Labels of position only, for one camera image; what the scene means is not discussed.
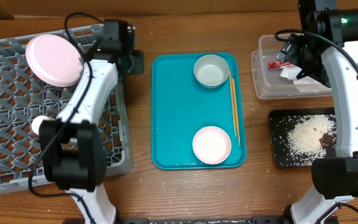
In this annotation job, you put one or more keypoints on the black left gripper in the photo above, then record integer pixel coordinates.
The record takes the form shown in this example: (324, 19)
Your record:
(139, 66)

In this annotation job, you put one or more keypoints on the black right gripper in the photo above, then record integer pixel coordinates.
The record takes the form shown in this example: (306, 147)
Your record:
(291, 52)

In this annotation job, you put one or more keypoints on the red snack wrapper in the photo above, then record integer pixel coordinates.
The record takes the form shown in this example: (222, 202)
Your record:
(278, 65)

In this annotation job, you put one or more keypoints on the white napkin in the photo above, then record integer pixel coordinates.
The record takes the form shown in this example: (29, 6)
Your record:
(305, 84)

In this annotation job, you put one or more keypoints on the grey small bowl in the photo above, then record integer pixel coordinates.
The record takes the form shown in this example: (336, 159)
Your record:
(211, 71)

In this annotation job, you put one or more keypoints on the white round plate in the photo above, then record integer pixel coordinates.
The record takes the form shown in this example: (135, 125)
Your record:
(54, 60)

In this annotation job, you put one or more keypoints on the white cup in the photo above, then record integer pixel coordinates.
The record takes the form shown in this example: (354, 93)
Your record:
(35, 125)

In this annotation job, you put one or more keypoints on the pink small bowl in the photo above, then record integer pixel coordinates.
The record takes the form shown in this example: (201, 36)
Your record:
(211, 145)

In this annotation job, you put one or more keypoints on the grey dishwasher rack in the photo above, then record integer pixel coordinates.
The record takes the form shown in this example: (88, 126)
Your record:
(23, 97)

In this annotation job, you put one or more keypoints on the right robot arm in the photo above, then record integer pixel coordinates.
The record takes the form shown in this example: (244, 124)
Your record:
(326, 50)

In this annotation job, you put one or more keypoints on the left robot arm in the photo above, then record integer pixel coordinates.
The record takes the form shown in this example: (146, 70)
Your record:
(71, 151)

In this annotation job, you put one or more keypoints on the black waste tray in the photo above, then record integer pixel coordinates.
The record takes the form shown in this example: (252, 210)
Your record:
(280, 122)

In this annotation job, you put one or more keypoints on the clear plastic bin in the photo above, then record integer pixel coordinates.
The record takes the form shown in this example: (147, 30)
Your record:
(268, 83)

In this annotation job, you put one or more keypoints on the white rice pile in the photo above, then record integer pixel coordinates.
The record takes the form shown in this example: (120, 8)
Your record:
(303, 139)

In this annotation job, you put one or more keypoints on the teal plastic tray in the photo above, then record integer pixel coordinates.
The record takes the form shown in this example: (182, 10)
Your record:
(180, 107)

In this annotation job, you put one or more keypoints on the brown food scrap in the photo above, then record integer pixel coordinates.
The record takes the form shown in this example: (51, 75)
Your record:
(326, 140)

